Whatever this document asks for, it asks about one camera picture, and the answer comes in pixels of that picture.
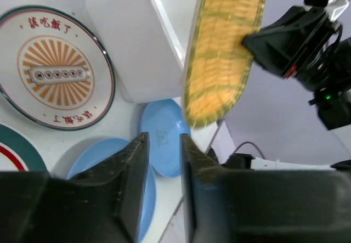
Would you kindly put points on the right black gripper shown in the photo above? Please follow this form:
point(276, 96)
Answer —
point(303, 44)

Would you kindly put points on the orange sunburst white plate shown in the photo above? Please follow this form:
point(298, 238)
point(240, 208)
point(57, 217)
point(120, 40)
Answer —
point(54, 70)

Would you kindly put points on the green red rimmed white plate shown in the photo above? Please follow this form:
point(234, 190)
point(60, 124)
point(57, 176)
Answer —
point(19, 150)

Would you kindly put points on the blue plastic plate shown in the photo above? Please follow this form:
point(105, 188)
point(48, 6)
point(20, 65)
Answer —
point(164, 122)
point(128, 163)

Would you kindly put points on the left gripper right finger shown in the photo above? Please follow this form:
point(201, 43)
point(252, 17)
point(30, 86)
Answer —
point(244, 205)

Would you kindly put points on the white plastic bin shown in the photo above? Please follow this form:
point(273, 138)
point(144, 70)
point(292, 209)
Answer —
point(147, 42)

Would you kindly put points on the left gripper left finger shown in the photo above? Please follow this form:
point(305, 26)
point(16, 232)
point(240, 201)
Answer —
point(36, 207)

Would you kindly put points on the yellow green rectangular plate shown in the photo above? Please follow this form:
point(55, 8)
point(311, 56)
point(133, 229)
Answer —
point(217, 65)

